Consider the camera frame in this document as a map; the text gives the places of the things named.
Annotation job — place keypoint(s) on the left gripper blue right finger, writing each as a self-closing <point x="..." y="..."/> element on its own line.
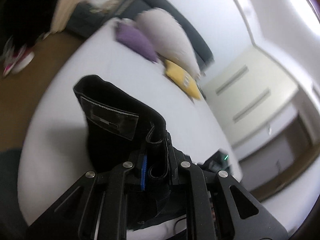
<point x="192" y="197"/>

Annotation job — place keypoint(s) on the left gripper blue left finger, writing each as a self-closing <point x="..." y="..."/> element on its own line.
<point x="122" y="204"/>

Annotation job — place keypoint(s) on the black denim pants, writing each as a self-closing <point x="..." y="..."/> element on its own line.
<point x="122" y="127"/>

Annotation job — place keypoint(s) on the white wardrobe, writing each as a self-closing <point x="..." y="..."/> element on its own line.
<point x="254" y="99"/>

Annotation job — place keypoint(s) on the white bed mattress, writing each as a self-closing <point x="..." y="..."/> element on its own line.
<point x="54" y="152"/>

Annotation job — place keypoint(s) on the yellow embroidered cushion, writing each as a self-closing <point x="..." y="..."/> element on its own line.
<point x="183" y="79"/>

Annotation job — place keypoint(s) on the large beige pillow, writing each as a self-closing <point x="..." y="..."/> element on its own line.
<point x="169" y="39"/>

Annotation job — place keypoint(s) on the purple cushion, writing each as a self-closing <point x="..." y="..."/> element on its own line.
<point x="135" y="40"/>

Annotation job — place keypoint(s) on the pink white sneaker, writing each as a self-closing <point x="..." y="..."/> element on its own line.
<point x="14" y="62"/>

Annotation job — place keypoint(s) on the dark grey nightstand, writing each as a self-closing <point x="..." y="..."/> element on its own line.
<point x="85" y="20"/>

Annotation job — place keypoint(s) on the beige curtain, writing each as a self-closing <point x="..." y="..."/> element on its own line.
<point x="62" y="14"/>

